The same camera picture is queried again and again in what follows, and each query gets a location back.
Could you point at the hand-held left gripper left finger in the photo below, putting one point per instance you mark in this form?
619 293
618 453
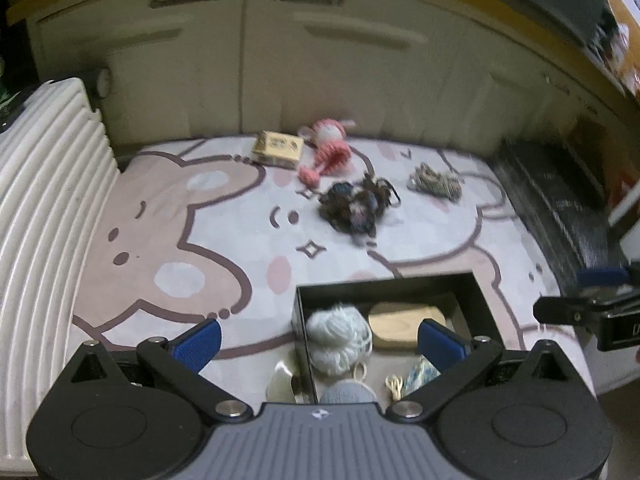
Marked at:
197 346

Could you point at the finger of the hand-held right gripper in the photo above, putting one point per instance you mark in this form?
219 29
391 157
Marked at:
565 308
602 276

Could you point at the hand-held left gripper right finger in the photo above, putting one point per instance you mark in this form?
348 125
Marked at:
441 347

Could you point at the blue floral fabric pouch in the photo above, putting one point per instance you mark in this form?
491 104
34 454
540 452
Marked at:
419 377

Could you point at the oval wooden case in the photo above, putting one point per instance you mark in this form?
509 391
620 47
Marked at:
395 325

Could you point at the black box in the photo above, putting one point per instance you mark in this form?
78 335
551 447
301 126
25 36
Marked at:
480 305

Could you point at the grey crochet toy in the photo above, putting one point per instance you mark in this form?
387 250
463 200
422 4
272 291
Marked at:
347 392

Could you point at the white yarn ball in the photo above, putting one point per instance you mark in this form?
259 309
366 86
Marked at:
337 335

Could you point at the dark scrunchie bundle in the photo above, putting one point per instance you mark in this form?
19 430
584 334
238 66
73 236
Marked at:
357 205

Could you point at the small yellow printed box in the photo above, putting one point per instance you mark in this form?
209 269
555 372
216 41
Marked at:
277 149

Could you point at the pink crochet doll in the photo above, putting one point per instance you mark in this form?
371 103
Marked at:
330 145

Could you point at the bear printed blanket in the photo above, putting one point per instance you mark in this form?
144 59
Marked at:
200 220

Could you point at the brown cardboard box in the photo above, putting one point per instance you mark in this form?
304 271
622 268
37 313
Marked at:
590 140

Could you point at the white cabinet door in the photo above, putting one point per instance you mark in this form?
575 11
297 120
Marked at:
515 95
150 70
360 75

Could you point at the white ribbed suitcase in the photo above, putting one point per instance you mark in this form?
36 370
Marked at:
45 210

